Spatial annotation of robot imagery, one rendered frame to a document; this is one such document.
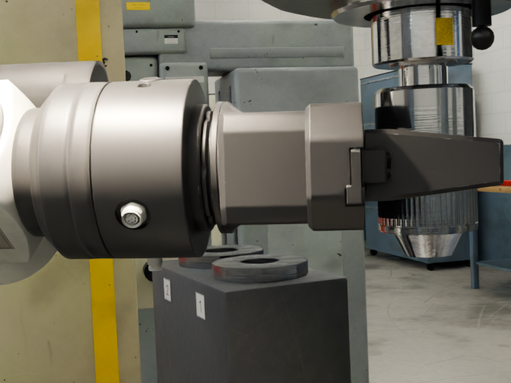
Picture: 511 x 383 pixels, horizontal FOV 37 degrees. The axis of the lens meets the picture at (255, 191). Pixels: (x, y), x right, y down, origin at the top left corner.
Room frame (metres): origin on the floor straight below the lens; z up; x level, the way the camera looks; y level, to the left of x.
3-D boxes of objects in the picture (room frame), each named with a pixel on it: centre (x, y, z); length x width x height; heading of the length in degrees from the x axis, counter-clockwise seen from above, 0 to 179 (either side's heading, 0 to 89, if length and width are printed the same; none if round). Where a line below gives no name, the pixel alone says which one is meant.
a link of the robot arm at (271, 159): (0.38, 0.01, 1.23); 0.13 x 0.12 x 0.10; 174
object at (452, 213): (0.37, -0.08, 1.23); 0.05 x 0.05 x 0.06
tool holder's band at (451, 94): (0.37, -0.08, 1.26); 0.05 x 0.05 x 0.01
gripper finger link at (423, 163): (0.34, -0.08, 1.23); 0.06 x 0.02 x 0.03; 84
